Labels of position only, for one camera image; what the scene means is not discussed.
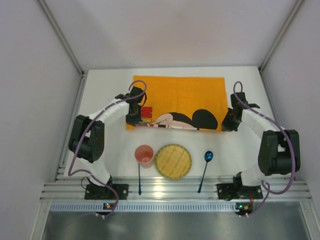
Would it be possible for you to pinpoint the pink plastic cup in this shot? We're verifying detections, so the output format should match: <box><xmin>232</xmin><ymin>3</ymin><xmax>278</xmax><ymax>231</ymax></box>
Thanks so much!
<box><xmin>134</xmin><ymin>144</ymin><xmax>154</xmax><ymax>169</ymax></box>

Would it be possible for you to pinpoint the orange cartoon mouse placemat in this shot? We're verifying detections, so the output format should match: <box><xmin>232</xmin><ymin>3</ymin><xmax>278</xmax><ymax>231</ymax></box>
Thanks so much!
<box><xmin>132</xmin><ymin>75</ymin><xmax>228</xmax><ymax>132</ymax></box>

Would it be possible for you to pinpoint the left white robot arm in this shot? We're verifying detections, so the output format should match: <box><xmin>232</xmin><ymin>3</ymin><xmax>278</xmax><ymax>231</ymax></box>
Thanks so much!
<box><xmin>67</xmin><ymin>86</ymin><xmax>147</xmax><ymax>187</ymax></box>

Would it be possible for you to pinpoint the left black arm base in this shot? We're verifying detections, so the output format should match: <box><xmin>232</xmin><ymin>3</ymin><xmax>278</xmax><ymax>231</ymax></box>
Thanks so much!
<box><xmin>80</xmin><ymin>177</ymin><xmax>129</xmax><ymax>200</ymax></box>

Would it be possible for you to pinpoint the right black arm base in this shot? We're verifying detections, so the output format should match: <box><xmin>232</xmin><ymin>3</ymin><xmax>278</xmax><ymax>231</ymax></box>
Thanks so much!
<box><xmin>216</xmin><ymin>183</ymin><xmax>263</xmax><ymax>201</ymax></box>

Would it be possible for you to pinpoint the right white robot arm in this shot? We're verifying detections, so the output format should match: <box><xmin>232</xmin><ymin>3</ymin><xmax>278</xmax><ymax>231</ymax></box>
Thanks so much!
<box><xmin>221</xmin><ymin>92</ymin><xmax>301</xmax><ymax>195</ymax></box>

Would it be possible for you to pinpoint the blue metallic spoon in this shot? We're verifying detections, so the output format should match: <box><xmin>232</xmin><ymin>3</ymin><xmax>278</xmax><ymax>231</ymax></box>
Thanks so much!
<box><xmin>197</xmin><ymin>150</ymin><xmax>214</xmax><ymax>193</ymax></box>

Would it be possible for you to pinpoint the round woven bamboo plate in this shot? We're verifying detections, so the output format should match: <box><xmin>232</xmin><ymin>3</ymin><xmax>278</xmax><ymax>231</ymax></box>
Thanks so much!
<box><xmin>154</xmin><ymin>143</ymin><xmax>193</xmax><ymax>180</ymax></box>

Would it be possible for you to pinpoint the blue metallic fork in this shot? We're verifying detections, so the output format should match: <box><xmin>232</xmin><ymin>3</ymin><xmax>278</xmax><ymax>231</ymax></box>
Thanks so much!
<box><xmin>138</xmin><ymin>163</ymin><xmax>142</xmax><ymax>195</ymax></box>

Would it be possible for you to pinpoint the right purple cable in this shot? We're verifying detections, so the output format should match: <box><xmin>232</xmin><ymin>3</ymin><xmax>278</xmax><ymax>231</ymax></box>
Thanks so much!
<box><xmin>232</xmin><ymin>81</ymin><xmax>300</xmax><ymax>218</ymax></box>

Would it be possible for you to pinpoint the aluminium front rail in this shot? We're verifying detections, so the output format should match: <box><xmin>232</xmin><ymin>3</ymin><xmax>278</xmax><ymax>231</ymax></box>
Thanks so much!
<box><xmin>40</xmin><ymin>177</ymin><xmax>312</xmax><ymax>202</ymax></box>

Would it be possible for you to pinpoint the slotted grey cable duct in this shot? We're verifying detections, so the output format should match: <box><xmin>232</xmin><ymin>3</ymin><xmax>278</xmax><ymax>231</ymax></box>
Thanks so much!
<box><xmin>50</xmin><ymin>201</ymin><xmax>252</xmax><ymax>213</ymax></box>

